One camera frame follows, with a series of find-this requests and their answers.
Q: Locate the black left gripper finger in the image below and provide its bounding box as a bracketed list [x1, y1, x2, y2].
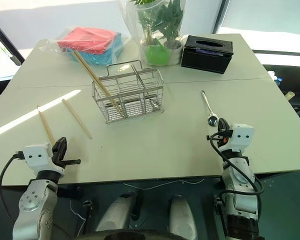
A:
[63, 158, 82, 167]
[52, 136, 68, 154]

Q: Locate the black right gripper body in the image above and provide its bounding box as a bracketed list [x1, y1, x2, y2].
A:
[215, 128, 234, 151]

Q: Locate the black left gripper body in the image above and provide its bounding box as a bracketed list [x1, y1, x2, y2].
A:
[50, 146, 69, 174]

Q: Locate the metal spoon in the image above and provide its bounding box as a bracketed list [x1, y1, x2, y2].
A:
[200, 90, 219, 126]
[131, 65, 161, 109]

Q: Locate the wooden chopstick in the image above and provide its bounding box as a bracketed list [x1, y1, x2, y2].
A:
[74, 50, 127, 118]
[37, 105, 56, 146]
[61, 98, 93, 139]
[72, 51, 125, 118]

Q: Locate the silver left robot leg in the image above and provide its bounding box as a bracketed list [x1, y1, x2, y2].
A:
[95, 192, 139, 233]

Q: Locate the silver robot leg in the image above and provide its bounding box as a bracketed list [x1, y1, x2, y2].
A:
[167, 194, 199, 240]
[95, 192, 139, 233]

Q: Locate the blue white packet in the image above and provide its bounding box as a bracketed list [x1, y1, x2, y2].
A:
[267, 70, 284, 87]

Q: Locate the black tissue box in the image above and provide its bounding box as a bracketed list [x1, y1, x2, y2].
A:
[180, 34, 234, 75]

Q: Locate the silver right robot leg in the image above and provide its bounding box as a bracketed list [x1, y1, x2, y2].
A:
[167, 194, 199, 240]

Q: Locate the dark rounded robot torso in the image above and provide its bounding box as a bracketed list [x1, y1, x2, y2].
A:
[73, 225, 193, 240]

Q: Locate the green plastic object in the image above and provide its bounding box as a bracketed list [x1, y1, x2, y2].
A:
[144, 38, 171, 65]

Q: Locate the blue cloth pack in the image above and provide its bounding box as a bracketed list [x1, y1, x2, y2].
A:
[67, 31, 123, 67]

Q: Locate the clear plastic cloth bag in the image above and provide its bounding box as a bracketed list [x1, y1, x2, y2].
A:
[39, 24, 132, 68]

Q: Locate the red cloth pack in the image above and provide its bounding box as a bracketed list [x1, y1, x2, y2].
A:
[56, 26, 118, 55]

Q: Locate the green plant in white pot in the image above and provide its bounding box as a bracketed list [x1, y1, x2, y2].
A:
[129, 0, 163, 55]
[156, 0, 185, 65]

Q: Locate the potted green plant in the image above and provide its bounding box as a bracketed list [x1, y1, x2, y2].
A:
[117, 0, 188, 67]

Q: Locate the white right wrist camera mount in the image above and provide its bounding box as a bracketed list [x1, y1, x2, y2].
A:
[229, 123, 256, 153]

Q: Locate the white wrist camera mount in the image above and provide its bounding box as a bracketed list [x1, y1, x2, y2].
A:
[229, 123, 256, 153]
[23, 144, 53, 174]

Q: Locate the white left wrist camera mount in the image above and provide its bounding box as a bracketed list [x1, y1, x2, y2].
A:
[23, 144, 53, 174]

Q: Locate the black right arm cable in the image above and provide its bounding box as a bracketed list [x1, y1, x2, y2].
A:
[206, 132, 265, 201]

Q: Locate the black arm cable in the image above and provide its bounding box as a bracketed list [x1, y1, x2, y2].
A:
[0, 150, 26, 223]
[206, 132, 265, 201]

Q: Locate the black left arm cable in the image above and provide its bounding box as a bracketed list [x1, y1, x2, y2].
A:
[0, 150, 26, 223]

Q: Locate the thin white wire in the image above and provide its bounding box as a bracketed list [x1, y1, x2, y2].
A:
[122, 178, 205, 190]

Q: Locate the metal wire cutlery basket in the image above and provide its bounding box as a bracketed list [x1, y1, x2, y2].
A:
[91, 60, 166, 125]

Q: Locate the black slanted frame bar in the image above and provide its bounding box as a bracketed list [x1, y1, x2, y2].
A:
[0, 14, 26, 67]

